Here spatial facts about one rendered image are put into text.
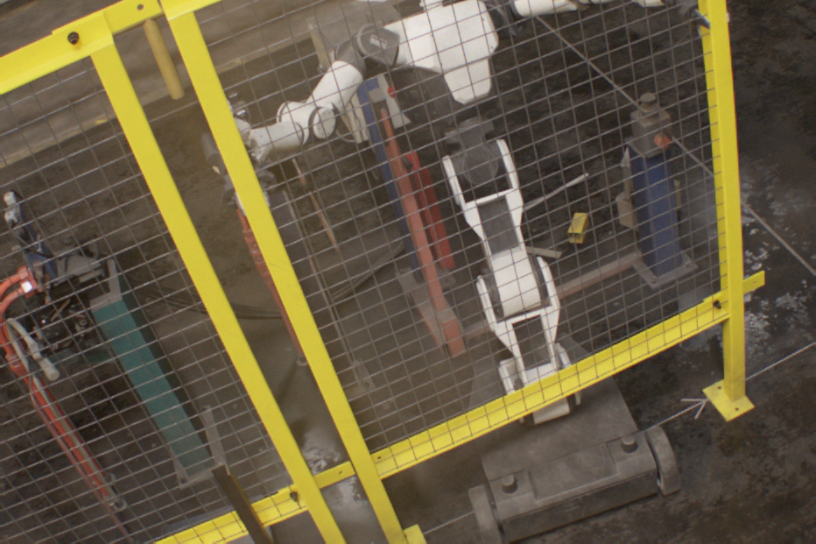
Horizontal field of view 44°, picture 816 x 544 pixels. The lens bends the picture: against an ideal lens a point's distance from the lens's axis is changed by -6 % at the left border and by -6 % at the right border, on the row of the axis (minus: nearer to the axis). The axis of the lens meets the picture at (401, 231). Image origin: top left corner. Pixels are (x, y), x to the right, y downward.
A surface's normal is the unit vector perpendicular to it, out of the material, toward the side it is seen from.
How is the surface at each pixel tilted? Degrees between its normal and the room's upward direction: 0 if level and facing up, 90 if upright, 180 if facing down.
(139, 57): 0
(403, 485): 0
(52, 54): 90
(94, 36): 90
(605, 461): 0
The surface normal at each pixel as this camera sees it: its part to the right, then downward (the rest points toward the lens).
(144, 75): -0.23, -0.75
